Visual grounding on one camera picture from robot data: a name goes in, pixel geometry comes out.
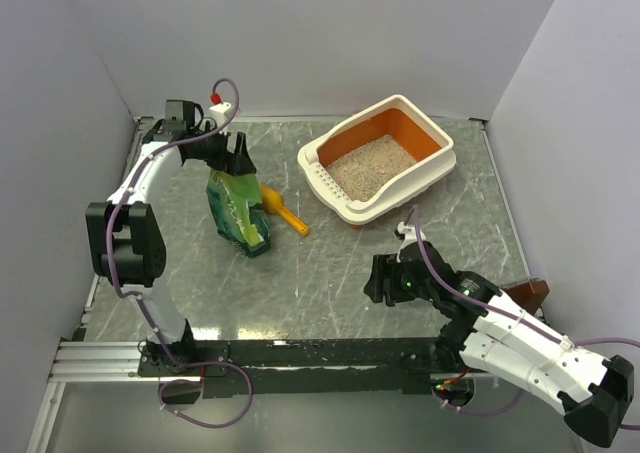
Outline green litter bag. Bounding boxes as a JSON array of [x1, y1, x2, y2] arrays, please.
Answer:
[[206, 170, 271, 258]]

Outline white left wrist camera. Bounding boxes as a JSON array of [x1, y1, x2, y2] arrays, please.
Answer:
[[208, 93, 234, 127]]

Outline white orange litter box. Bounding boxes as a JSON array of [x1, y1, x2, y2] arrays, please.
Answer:
[[297, 94, 457, 227]]

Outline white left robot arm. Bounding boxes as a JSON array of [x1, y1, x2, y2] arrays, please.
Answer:
[[85, 99, 255, 375]]

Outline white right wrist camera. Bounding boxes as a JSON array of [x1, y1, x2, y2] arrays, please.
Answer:
[[395, 222, 420, 249]]

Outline yellow plastic scoop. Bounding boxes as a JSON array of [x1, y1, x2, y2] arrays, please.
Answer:
[[260, 184, 310, 236]]

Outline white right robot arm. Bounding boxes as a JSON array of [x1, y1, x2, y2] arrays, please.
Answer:
[[364, 241, 635, 448]]

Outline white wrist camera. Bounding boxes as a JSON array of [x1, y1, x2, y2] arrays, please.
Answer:
[[208, 93, 234, 127], [395, 222, 420, 249]]

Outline brown wooden block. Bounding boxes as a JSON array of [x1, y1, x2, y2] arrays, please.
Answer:
[[501, 277, 550, 315]]

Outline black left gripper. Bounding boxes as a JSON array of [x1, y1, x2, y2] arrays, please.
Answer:
[[189, 121, 256, 177]]

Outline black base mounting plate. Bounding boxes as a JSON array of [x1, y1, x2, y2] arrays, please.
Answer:
[[138, 337, 465, 399]]

